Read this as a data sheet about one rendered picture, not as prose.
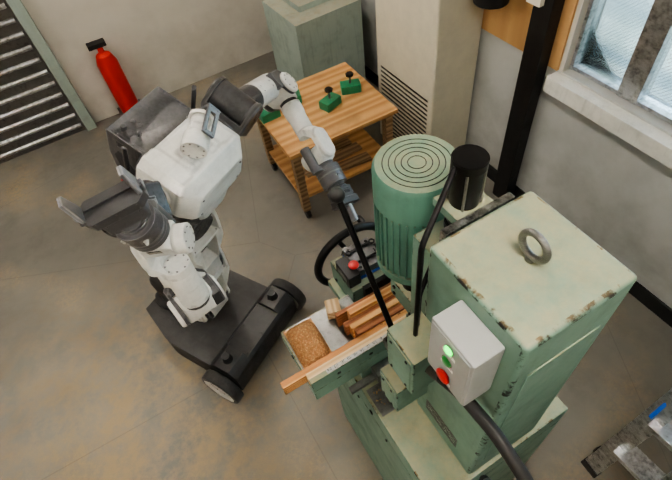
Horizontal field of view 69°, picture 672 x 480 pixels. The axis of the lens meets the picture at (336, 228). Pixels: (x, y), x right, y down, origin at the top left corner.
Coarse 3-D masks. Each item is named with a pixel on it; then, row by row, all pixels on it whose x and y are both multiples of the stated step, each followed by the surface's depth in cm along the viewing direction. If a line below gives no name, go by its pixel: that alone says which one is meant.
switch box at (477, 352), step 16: (464, 304) 76; (432, 320) 75; (448, 320) 74; (464, 320) 74; (480, 320) 74; (432, 336) 78; (448, 336) 73; (464, 336) 72; (480, 336) 72; (432, 352) 82; (464, 352) 71; (480, 352) 70; (496, 352) 70; (464, 368) 72; (480, 368) 70; (496, 368) 75; (464, 384) 75; (480, 384) 77; (464, 400) 79
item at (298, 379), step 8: (400, 312) 136; (360, 336) 133; (368, 336) 133; (352, 344) 132; (336, 352) 131; (320, 360) 130; (328, 360) 129; (304, 368) 129; (312, 368) 128; (296, 376) 127; (304, 376) 127; (288, 384) 126; (296, 384) 128; (288, 392) 129
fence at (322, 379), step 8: (368, 352) 129; (376, 352) 132; (352, 360) 127; (360, 360) 130; (344, 368) 128; (352, 368) 131; (320, 376) 125; (328, 376) 126; (336, 376) 129; (312, 384) 124; (320, 384) 127
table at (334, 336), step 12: (336, 288) 152; (348, 300) 145; (324, 312) 143; (324, 324) 141; (336, 324) 140; (324, 336) 138; (336, 336) 138; (348, 336) 137; (288, 348) 140; (336, 348) 136; (372, 360) 135; (348, 372) 131; (360, 372) 136; (336, 384) 133
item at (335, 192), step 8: (336, 192) 98; (344, 192) 99; (336, 200) 99; (344, 208) 100; (344, 216) 101; (352, 224) 102; (352, 232) 102; (352, 240) 103; (360, 248) 103; (360, 256) 103; (368, 264) 104; (368, 272) 105; (376, 288) 106; (376, 296) 107; (384, 304) 107; (384, 312) 108; (384, 344) 112
